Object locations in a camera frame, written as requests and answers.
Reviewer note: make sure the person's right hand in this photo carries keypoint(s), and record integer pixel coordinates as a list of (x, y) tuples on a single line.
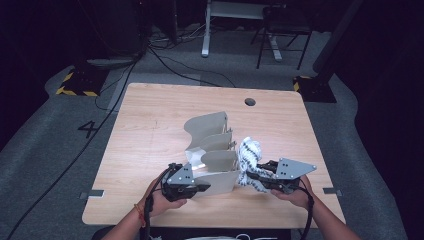
[(296, 198)]

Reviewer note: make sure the black post with striped base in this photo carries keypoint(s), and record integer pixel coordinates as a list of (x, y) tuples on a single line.
[(316, 88)]

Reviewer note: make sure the black yellow striped stand base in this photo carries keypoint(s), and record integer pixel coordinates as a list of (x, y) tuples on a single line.
[(80, 83)]

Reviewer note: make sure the expandable metal divider rack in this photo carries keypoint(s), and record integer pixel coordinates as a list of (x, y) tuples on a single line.
[(213, 140)]

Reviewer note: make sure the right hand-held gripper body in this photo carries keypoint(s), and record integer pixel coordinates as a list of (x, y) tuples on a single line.
[(293, 173)]

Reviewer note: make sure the black folding chair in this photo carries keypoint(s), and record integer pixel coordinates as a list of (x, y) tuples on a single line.
[(286, 23)]

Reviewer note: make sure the white desk frame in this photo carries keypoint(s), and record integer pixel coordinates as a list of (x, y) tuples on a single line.
[(206, 33)]

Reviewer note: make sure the white black striped cloth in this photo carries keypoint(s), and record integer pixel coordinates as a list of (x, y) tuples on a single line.
[(250, 153)]

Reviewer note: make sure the grey flat stand base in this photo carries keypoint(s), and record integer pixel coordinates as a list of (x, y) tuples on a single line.
[(111, 62)]

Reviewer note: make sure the person's left hand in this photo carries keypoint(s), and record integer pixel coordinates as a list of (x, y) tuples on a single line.
[(161, 206)]

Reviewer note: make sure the grey tape strip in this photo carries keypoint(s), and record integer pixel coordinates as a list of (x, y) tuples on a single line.
[(91, 194), (331, 191)]

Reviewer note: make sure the person's dark printed clothing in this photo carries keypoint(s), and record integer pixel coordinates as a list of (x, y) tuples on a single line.
[(173, 234)]

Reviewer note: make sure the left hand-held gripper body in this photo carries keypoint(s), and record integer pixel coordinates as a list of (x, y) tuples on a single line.
[(180, 186)]

